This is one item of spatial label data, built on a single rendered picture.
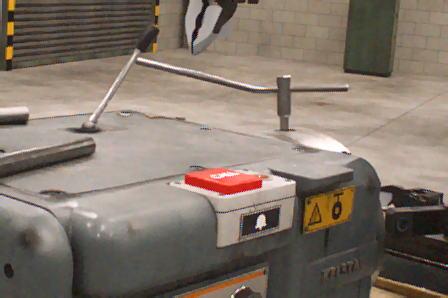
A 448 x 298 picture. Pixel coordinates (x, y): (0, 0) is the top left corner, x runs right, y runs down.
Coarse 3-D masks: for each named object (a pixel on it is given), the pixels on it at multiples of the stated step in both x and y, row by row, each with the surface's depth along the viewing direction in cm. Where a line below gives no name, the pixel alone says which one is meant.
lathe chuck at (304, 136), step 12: (264, 132) 150; (276, 132) 149; (288, 132) 150; (300, 132) 151; (312, 132) 152; (312, 144) 146; (324, 144) 148; (336, 144) 150; (384, 228) 147; (384, 240) 147; (372, 276) 147
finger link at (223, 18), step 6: (222, 0) 142; (228, 0) 141; (234, 0) 141; (222, 6) 142; (228, 6) 141; (234, 6) 141; (222, 12) 142; (228, 12) 141; (234, 12) 142; (222, 18) 142; (228, 18) 142; (216, 24) 143; (222, 24) 143; (216, 30) 143
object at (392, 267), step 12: (384, 252) 203; (396, 252) 201; (384, 264) 203; (396, 264) 201; (408, 264) 200; (420, 264) 198; (432, 264) 196; (444, 264) 195; (384, 276) 203; (396, 276) 201; (408, 276) 200; (420, 276) 198; (432, 276) 196; (444, 276) 194; (432, 288) 196; (444, 288) 195
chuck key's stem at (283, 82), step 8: (280, 80) 151; (288, 80) 151; (280, 88) 151; (288, 88) 151; (280, 96) 151; (288, 96) 151; (280, 104) 151; (288, 104) 151; (280, 112) 151; (288, 112) 151; (280, 120) 152; (288, 120) 152; (280, 128) 152; (288, 128) 152
